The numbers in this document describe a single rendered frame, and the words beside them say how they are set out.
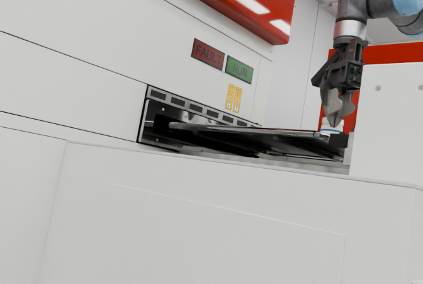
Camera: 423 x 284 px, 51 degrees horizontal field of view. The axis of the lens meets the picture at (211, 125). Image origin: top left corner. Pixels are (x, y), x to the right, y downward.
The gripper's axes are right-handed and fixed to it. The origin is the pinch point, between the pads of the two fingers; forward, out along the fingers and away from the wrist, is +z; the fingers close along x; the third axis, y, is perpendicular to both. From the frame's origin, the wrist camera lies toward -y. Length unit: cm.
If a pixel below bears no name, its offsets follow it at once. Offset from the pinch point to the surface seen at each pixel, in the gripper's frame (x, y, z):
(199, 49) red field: -33.2, -11.6, -12.1
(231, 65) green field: -21.7, -17.2, -12.1
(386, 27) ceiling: 261, -275, -177
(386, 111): -30, 49, 8
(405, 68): -29, 51, 3
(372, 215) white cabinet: -34, 54, 20
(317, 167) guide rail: -19.2, 23.3, 13.6
